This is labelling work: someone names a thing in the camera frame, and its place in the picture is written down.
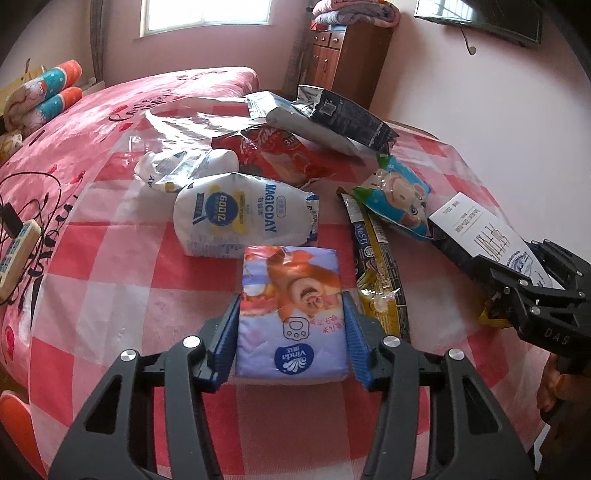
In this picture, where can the person's right hand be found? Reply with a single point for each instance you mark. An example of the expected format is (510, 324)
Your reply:
(548, 385)

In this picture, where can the yellow wrapper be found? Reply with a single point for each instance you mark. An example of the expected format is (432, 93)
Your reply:
(489, 316)

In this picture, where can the grey curtain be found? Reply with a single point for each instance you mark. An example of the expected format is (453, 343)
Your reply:
(98, 41)

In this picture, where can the pink printed bed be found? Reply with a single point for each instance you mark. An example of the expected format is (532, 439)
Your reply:
(92, 120)

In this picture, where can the window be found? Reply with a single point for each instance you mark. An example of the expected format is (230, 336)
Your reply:
(221, 14)

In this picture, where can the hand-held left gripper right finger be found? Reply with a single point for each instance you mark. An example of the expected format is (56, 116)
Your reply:
(355, 344)

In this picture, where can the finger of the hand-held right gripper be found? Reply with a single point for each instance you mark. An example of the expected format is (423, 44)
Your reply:
(498, 274)
(561, 263)

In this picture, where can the orange plastic stool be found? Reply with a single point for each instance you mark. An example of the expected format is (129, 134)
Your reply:
(21, 434)

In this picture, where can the black and white carton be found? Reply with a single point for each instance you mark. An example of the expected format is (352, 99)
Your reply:
(480, 230)

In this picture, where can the purple cartoon tissue pack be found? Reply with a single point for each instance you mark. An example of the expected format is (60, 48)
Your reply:
(291, 323)

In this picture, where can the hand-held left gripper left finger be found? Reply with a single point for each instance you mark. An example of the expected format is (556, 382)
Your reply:
(226, 344)

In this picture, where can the blue cartoon snack packet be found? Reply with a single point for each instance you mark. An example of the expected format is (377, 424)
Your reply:
(397, 198)

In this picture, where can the large white foil bag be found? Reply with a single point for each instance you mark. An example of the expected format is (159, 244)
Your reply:
(279, 115)

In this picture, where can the cream power strip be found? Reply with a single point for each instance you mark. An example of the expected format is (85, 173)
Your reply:
(18, 258)

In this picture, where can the yellow black coffee packet strip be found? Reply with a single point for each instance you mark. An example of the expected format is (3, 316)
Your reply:
(374, 249)

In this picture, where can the crumpled white plastic bag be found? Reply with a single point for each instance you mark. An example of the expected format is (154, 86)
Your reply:
(175, 168)

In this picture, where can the brown wooden cabinet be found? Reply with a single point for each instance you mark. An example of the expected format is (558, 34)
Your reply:
(346, 64)

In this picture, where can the folded blankets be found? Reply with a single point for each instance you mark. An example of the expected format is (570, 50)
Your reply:
(355, 11)

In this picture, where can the red snack bag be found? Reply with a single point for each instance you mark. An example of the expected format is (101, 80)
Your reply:
(281, 157)

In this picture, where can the wall-mounted television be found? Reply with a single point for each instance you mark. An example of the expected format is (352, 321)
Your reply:
(489, 16)

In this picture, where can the black foil bag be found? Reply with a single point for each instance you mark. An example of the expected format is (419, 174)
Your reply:
(346, 115)

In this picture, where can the cream floral pillow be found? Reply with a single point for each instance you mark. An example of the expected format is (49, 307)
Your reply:
(9, 145)

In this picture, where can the black charger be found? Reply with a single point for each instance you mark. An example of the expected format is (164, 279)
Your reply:
(8, 219)

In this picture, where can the patterned curtain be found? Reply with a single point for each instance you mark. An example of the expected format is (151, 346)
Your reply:
(298, 64)

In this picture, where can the red checkered plastic tablecloth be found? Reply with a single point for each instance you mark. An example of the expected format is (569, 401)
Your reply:
(129, 258)

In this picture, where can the white snack bag blue circle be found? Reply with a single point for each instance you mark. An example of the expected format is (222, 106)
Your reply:
(240, 212)

